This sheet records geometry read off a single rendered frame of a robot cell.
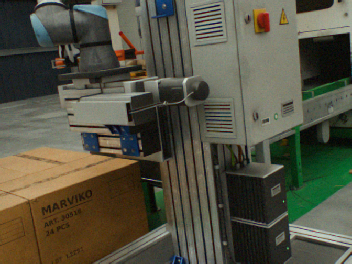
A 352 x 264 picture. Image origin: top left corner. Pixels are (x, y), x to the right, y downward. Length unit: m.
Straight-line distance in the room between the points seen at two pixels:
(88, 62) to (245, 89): 0.58
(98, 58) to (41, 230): 0.80
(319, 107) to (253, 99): 2.09
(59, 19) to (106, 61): 0.21
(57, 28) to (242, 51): 0.66
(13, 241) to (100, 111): 0.78
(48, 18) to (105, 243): 1.10
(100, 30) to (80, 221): 0.91
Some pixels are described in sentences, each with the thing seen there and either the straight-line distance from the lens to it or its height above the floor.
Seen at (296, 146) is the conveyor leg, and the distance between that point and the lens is 3.13.
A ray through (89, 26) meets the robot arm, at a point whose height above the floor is 1.19.
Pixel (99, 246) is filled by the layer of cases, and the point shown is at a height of 0.21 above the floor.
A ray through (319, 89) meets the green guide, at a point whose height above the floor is 0.62.
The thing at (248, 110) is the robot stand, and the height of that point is 0.87.
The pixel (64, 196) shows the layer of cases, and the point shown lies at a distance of 1.99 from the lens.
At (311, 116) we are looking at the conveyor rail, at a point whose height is 0.47.
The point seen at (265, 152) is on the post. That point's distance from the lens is 2.47.
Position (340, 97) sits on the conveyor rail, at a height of 0.53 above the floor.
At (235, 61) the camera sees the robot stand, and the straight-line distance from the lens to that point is 1.31.
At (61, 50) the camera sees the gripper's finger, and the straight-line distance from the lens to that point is 2.26.
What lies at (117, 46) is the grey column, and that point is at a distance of 3.57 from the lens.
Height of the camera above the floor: 1.08
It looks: 11 degrees down
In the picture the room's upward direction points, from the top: 7 degrees counter-clockwise
